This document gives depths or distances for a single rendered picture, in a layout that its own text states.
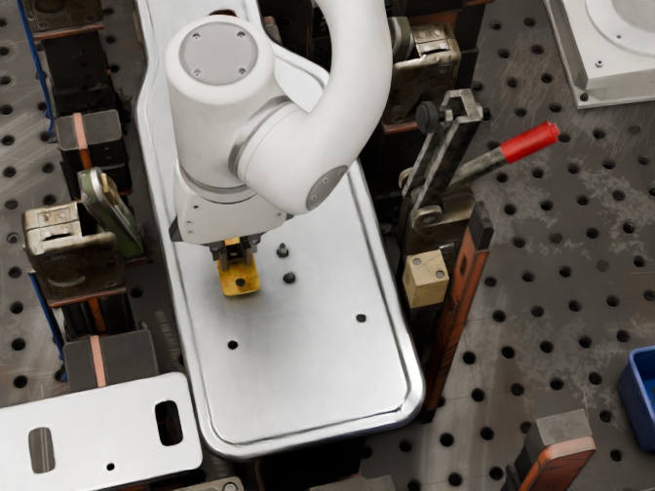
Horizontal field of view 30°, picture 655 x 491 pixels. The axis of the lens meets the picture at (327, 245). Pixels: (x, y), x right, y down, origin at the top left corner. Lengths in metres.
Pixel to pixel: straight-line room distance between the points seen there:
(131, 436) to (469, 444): 0.48
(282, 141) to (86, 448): 0.39
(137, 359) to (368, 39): 0.45
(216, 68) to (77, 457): 0.42
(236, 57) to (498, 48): 0.89
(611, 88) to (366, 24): 0.84
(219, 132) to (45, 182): 0.73
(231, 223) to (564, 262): 0.62
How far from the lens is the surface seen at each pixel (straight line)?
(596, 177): 1.70
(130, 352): 1.23
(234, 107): 0.93
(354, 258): 1.25
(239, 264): 1.23
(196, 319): 1.22
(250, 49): 0.94
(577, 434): 0.99
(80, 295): 1.32
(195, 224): 1.11
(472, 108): 1.09
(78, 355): 1.24
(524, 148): 1.18
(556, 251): 1.63
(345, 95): 0.92
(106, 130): 1.34
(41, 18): 1.48
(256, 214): 1.12
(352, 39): 0.93
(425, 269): 1.17
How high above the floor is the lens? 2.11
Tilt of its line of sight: 62 degrees down
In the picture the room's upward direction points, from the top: 5 degrees clockwise
